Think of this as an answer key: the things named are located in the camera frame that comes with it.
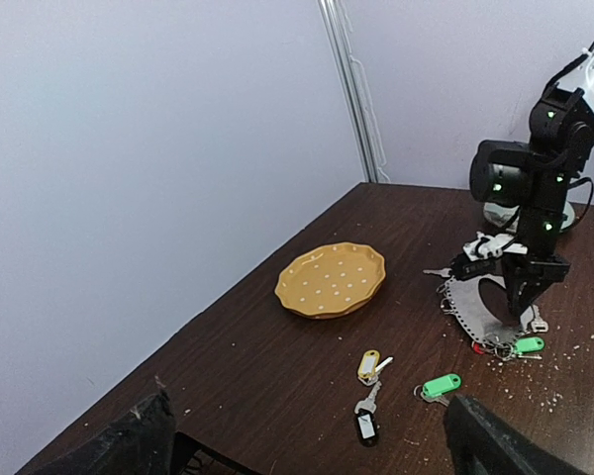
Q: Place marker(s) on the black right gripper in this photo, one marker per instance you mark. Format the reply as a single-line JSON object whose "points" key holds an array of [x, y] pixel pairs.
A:
{"points": [[526, 276]]}

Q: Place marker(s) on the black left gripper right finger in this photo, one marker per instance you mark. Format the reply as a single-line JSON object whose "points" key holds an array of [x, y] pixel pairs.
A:
{"points": [[481, 443]]}

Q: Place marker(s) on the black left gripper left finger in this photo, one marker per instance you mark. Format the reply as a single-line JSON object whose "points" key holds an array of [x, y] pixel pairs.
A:
{"points": [[139, 442]]}

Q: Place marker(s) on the green tag key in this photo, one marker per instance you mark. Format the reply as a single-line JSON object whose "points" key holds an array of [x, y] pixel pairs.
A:
{"points": [[527, 348], [435, 390]]}

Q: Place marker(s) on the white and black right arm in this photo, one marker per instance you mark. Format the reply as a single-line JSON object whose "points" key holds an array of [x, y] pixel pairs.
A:
{"points": [[533, 177]]}

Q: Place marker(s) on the black tag key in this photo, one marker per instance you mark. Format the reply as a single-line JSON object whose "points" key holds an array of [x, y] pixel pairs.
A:
{"points": [[364, 418]]}

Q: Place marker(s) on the yellow tag key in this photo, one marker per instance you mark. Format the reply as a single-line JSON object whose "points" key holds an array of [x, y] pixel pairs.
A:
{"points": [[370, 367]]}

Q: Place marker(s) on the yellow polka dot plate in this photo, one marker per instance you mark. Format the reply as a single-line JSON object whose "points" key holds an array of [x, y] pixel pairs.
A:
{"points": [[331, 281]]}

